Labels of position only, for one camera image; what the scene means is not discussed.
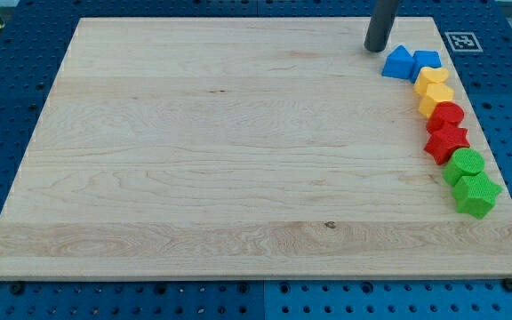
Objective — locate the blue triangle block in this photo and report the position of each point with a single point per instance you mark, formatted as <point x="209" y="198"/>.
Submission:
<point x="399" y="64"/>

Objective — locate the light wooden board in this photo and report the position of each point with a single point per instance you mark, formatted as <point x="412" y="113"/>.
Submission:
<point x="223" y="148"/>

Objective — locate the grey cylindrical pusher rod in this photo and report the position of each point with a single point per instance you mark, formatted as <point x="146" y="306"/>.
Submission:
<point x="380" y="25"/>

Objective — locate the red star block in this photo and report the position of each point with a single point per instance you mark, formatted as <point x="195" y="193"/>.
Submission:
<point x="444" y="141"/>

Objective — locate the yellow heart block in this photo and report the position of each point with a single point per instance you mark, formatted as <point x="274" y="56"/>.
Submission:
<point x="429" y="75"/>

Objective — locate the yellow hexagon block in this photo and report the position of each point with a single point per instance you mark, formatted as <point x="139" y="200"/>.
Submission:
<point x="434" y="94"/>

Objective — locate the blue cube block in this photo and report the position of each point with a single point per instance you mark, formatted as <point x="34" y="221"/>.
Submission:
<point x="424" y="59"/>

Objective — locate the red hexagon block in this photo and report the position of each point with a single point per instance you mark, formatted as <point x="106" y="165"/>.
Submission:
<point x="446" y="112"/>

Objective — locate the green cylinder block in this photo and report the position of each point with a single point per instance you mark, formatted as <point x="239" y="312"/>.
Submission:
<point x="463" y="162"/>

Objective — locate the green star block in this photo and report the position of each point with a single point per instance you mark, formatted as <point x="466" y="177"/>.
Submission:
<point x="475" y="195"/>

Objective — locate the black white fiducial marker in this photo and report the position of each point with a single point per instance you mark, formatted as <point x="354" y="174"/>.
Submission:
<point x="462" y="41"/>

